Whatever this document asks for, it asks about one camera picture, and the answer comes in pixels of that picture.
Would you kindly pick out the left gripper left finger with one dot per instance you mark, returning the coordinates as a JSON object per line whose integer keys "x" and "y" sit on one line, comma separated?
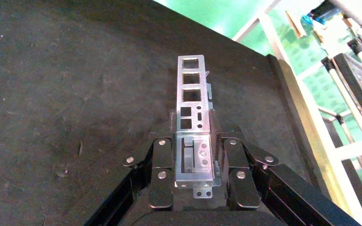
{"x": 162, "y": 162}

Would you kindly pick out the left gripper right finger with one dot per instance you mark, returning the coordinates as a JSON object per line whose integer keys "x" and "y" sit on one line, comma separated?
{"x": 240, "y": 174}

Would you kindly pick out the silver perforated metal bracket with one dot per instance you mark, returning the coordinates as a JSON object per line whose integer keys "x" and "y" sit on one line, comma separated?
{"x": 193, "y": 146}

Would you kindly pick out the black cart with white tubes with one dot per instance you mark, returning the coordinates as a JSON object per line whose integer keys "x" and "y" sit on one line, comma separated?
{"x": 356, "y": 84}

